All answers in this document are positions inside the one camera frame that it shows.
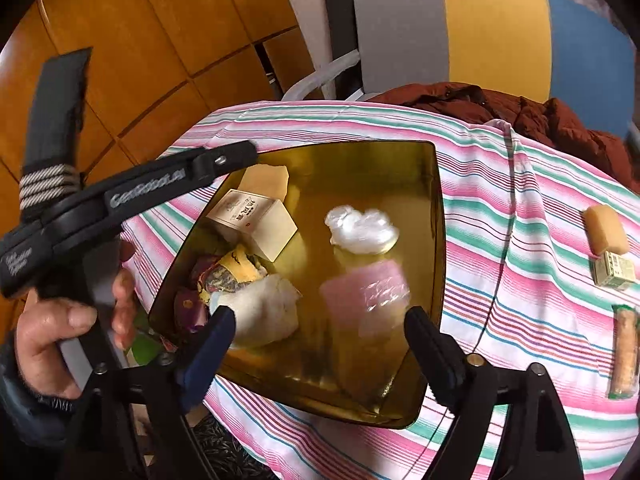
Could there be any purple snack packet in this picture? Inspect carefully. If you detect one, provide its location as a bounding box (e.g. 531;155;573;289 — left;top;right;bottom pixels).
174;256;219;334

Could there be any white medicine box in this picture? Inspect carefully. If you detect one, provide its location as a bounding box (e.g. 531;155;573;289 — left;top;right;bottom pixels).
206;188;297;262

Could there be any long cracker bar packet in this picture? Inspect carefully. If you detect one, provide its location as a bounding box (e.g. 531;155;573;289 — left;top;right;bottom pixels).
608;304;639;400

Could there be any small green white box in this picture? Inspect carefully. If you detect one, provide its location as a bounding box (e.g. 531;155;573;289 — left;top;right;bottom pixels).
593;252;637;290

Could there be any orange sponge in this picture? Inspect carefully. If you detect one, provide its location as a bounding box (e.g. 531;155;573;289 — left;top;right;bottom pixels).
582;205;629;257

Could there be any white fluffy sock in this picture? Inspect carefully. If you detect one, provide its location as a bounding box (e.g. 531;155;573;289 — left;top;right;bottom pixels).
208;274;302;349

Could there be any yellow knitted sock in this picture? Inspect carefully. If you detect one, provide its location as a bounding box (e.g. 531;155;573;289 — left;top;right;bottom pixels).
194;244;267;304

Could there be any person left hand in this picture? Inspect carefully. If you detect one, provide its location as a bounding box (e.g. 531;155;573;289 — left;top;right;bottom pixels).
14;268;136;400

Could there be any tan cardboard piece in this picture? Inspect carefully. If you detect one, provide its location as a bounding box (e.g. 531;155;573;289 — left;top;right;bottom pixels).
238;164;288;202

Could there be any orange wooden wardrobe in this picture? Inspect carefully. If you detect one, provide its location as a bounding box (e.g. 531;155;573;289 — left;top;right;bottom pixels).
1;0;314;231

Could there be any gold metal tin box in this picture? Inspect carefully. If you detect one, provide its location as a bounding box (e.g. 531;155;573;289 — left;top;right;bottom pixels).
148;140;447;430

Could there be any striped pink green tablecloth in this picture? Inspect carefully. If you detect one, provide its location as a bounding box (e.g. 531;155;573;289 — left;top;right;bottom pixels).
119;98;640;480

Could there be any dark red jacket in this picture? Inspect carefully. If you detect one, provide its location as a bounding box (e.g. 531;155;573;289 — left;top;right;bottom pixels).
371;81;639;193

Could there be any grey yellow blue chair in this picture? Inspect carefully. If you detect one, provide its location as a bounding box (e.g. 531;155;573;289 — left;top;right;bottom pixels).
283;0;636;139

